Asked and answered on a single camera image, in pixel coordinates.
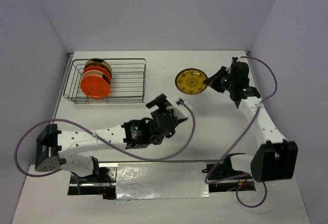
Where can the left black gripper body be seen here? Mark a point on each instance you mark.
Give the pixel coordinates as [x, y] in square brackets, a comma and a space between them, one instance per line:
[157, 140]

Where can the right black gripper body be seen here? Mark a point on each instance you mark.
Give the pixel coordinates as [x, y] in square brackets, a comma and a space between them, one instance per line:
[228, 82]

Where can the yellow patterned plate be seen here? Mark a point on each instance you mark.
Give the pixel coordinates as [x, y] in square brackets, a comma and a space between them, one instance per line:
[190, 81]

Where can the orange plate front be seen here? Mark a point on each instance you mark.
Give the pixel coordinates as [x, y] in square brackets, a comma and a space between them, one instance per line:
[96, 86]

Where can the orange plate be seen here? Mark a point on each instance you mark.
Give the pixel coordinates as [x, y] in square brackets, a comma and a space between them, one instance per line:
[100, 69]
[96, 86]

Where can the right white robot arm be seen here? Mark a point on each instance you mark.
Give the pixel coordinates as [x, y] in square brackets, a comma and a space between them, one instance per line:
[276, 156]

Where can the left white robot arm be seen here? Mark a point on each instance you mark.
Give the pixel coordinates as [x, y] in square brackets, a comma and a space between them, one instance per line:
[69, 150]

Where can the silver foil sheet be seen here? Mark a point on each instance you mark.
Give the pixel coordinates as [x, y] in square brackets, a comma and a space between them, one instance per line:
[163, 180]

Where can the yellow plate brown rim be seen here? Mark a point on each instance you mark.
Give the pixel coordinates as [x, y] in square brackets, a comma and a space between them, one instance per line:
[94, 61]

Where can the pink floral plate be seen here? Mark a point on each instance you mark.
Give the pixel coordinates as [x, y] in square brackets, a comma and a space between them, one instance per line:
[98, 74]

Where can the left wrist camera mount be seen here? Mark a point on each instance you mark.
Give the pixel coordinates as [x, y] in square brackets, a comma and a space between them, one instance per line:
[182, 110]

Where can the metal wire dish rack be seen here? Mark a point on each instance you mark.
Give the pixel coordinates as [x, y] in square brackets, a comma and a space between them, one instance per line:
[127, 87]

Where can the black metal base rail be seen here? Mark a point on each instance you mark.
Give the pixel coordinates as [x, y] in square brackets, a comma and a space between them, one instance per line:
[104, 185]

